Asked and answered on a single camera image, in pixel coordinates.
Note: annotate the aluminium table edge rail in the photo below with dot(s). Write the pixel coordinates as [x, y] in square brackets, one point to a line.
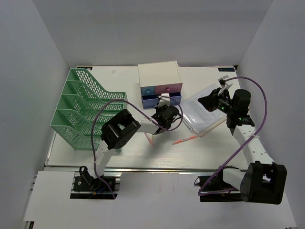
[121, 170]

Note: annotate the clear document folder with papers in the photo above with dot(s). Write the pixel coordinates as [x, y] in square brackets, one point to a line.
[196, 118]

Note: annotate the light blue drawer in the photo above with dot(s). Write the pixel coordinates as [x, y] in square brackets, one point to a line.
[148, 90]

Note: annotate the purple-blue wide drawer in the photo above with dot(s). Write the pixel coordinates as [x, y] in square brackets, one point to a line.
[150, 101]

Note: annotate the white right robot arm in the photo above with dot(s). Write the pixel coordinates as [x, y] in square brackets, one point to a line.
[264, 180]

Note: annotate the orange highlighter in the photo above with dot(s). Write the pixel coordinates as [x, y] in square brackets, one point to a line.
[184, 140]

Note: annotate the green file organizer rack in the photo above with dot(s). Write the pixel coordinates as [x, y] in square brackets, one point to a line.
[84, 106]

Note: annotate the pink highlighter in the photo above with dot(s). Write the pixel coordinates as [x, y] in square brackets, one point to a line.
[148, 138]

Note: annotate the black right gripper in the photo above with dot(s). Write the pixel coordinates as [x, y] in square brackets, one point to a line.
[209, 102]

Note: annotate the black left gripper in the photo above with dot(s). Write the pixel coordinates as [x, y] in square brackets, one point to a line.
[157, 109]

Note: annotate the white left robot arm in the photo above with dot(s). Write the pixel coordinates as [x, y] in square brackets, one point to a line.
[121, 128]

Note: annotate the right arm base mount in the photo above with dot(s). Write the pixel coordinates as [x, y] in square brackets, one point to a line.
[217, 184]

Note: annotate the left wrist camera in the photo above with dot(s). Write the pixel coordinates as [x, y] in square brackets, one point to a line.
[164, 100]

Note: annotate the pink drawer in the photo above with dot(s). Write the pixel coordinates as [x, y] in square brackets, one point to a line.
[168, 88]

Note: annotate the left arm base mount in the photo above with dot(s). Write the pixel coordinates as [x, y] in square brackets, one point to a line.
[85, 186]

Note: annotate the cream drawer cabinet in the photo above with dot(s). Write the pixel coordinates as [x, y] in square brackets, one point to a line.
[159, 73]

